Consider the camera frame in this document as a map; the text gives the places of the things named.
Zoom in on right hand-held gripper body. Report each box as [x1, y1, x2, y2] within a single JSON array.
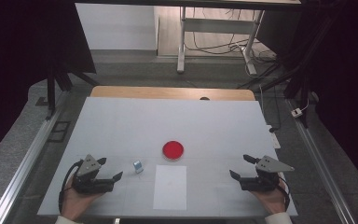
[[239, 155, 296, 192]]

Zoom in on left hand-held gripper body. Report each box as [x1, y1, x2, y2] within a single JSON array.
[[71, 154, 115, 195]]

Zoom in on blue and white stamp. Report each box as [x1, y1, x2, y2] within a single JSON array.
[[132, 160, 145, 175]]

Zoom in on white paper sheet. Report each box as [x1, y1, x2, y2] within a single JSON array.
[[152, 164, 188, 212]]

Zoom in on round red ink pad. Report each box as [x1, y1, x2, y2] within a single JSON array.
[[161, 140, 186, 162]]

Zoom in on person's right hand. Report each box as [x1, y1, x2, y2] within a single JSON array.
[[251, 178, 289, 217]]

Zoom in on person's left hand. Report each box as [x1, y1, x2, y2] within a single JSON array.
[[61, 174, 105, 222]]

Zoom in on black tripod stand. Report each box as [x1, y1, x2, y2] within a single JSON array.
[[44, 46, 101, 121], [236, 18, 312, 129]]

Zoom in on black curtain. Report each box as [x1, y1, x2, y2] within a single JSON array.
[[255, 0, 358, 196], [0, 0, 98, 166]]

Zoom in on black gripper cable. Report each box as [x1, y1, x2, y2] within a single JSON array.
[[58, 159, 85, 216], [278, 175, 292, 210]]

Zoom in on aluminium rail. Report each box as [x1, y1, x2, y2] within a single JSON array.
[[286, 98, 357, 224], [0, 92, 68, 224]]

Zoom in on white plug with cable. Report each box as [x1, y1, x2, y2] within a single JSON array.
[[290, 98, 311, 119]]

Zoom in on black floor cables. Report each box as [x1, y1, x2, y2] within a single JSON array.
[[185, 8, 278, 64]]

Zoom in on white metal desk frame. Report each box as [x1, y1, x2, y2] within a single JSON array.
[[176, 6, 266, 76]]

